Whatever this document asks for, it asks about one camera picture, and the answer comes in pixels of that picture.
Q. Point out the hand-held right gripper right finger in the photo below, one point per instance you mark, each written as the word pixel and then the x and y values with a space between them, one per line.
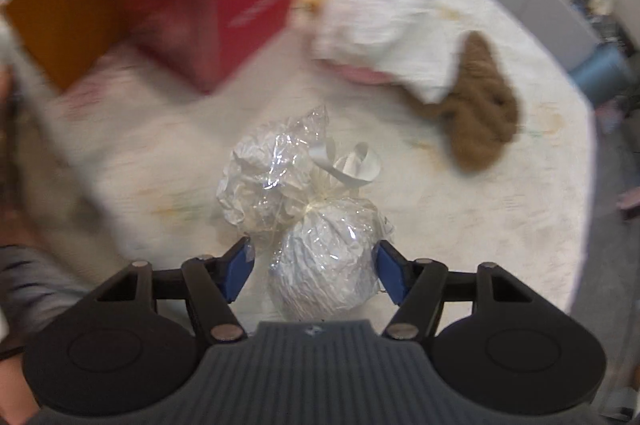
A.
pixel 391 274

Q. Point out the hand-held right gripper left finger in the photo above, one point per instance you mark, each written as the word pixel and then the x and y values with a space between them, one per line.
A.
pixel 237 272

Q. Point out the cellophane white bundle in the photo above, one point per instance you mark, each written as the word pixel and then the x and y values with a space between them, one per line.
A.
pixel 325 265

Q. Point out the brown plush toy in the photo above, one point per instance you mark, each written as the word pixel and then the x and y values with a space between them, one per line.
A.
pixel 480 115

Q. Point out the grey striped clothing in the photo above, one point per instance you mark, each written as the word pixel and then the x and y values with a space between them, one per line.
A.
pixel 40 277

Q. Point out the pink cloth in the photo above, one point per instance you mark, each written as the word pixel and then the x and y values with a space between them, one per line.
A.
pixel 365 75

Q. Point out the white cloth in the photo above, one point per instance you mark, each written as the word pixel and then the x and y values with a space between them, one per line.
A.
pixel 385 20

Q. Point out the grey blue trash can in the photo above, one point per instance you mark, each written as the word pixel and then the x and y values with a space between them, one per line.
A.
pixel 602 70

